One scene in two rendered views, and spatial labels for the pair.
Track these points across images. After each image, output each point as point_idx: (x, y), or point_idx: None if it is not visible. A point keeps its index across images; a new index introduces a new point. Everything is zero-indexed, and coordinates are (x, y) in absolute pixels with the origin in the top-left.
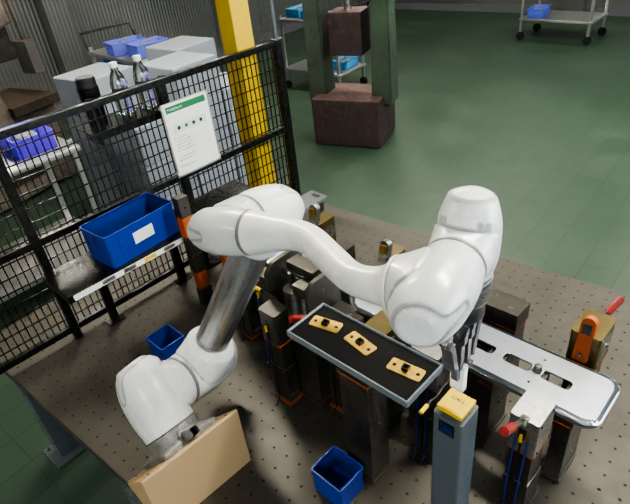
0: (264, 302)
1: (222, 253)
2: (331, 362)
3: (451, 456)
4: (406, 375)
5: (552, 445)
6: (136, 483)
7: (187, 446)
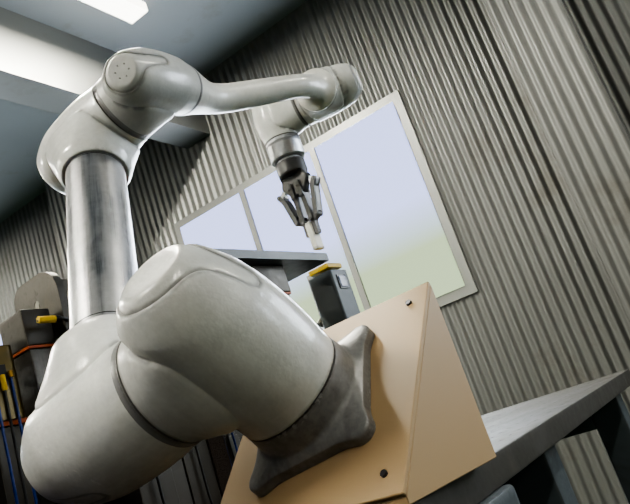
0: (18, 396)
1: (186, 85)
2: (267, 258)
3: (357, 313)
4: None
5: None
6: (423, 341)
7: (348, 318)
